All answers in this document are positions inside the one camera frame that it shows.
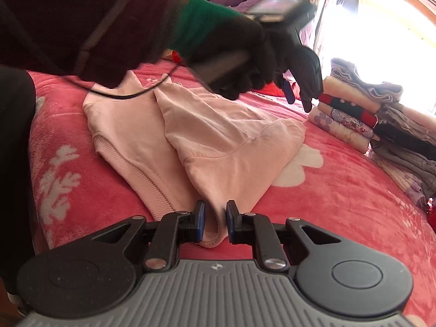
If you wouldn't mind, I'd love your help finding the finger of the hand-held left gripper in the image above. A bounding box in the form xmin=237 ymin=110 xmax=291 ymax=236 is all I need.
xmin=280 ymin=77 xmax=298 ymax=105
xmin=296 ymin=71 xmax=324 ymax=114

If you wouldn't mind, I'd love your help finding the wooden framed window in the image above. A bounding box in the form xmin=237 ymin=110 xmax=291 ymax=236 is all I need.
xmin=317 ymin=0 xmax=436 ymax=110

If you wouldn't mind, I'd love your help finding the grey and white clothes stack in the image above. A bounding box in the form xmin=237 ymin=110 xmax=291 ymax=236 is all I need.
xmin=370 ymin=104 xmax=436 ymax=208

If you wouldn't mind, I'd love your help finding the clothes stack with floral prints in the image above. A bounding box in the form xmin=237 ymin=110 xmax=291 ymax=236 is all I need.
xmin=307 ymin=58 xmax=404 ymax=154

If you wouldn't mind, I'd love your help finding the black cable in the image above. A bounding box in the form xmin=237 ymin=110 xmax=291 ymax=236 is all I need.
xmin=63 ymin=59 xmax=183 ymax=101

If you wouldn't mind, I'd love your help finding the person's left hand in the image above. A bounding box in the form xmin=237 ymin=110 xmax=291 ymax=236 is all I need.
xmin=174 ymin=0 xmax=278 ymax=101

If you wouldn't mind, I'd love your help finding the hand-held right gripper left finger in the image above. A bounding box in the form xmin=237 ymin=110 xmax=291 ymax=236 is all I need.
xmin=87 ymin=199 xmax=207 ymax=271

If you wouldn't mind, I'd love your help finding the person's dark clothing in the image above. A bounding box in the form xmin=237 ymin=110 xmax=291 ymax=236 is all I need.
xmin=0 ymin=65 xmax=37 ymax=314

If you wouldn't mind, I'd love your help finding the pink sweatshirt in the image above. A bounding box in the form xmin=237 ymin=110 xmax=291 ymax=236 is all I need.
xmin=83 ymin=71 xmax=307 ymax=249

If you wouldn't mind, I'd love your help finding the floral pink blanket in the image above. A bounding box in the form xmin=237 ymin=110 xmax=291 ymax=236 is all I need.
xmin=25 ymin=59 xmax=436 ymax=327

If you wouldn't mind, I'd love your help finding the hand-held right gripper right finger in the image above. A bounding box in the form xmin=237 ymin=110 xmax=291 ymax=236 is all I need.
xmin=226 ymin=200 xmax=344 ymax=271

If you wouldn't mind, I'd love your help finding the red quilt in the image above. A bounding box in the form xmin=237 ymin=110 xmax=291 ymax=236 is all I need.
xmin=238 ymin=83 xmax=302 ymax=100

